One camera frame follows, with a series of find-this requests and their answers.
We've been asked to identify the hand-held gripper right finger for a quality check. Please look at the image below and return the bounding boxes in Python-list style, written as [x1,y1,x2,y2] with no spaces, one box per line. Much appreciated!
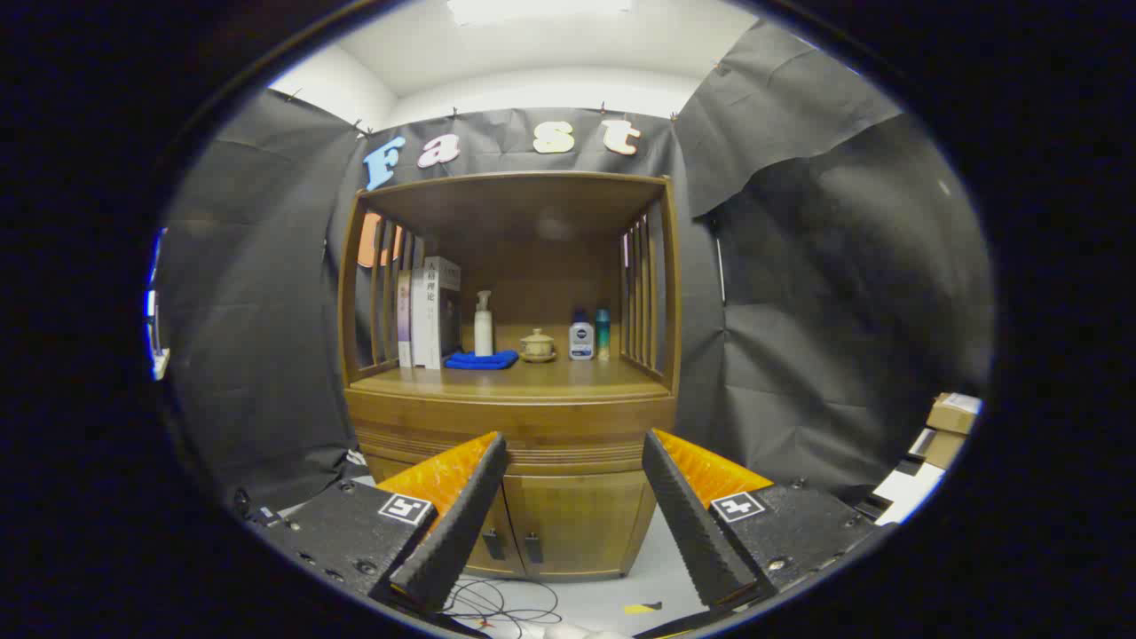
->
[642,429,888,613]

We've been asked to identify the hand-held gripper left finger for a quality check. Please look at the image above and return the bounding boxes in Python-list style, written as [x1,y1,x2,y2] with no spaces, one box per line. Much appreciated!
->
[253,432,509,615]

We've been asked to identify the wooden cabinet door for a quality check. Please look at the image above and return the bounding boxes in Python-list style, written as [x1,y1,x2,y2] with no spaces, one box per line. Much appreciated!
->
[504,470,658,580]
[366,454,526,578]

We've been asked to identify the wooden countertop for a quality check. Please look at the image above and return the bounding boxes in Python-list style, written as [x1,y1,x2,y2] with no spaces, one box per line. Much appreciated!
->
[348,355,674,400]

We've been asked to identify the wooden cabinet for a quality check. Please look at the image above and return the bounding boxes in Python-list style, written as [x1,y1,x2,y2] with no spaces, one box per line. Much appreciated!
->
[337,171,682,582]

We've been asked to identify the blue folded cloth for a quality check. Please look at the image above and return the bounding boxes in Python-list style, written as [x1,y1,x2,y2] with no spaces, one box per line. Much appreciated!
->
[444,350,520,371]

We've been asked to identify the thin purple book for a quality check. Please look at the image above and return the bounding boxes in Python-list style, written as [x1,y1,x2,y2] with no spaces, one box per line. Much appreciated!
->
[397,269,414,368]

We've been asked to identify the thick white book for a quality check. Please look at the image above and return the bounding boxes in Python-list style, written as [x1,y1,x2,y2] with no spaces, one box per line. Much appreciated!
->
[411,256,462,370]

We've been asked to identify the cardboard box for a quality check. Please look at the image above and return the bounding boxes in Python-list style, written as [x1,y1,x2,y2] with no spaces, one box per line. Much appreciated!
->
[926,392,983,436]
[921,429,966,469]

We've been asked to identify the ceiling light panel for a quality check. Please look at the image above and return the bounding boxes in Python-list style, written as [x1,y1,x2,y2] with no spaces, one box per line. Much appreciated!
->
[446,0,633,26]

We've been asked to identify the black floor cables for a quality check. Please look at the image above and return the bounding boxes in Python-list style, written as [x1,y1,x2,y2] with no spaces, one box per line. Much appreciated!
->
[439,577,564,633]

